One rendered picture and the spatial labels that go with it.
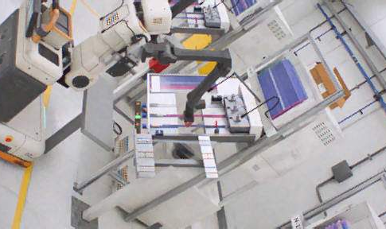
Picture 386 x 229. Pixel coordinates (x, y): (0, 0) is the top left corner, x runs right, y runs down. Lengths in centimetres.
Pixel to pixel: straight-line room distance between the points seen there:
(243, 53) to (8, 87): 257
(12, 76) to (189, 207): 179
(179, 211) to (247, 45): 173
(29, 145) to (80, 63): 60
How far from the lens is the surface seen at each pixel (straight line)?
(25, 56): 228
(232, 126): 299
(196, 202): 346
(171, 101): 323
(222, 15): 430
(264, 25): 424
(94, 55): 254
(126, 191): 293
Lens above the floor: 200
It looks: 20 degrees down
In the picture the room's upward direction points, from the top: 57 degrees clockwise
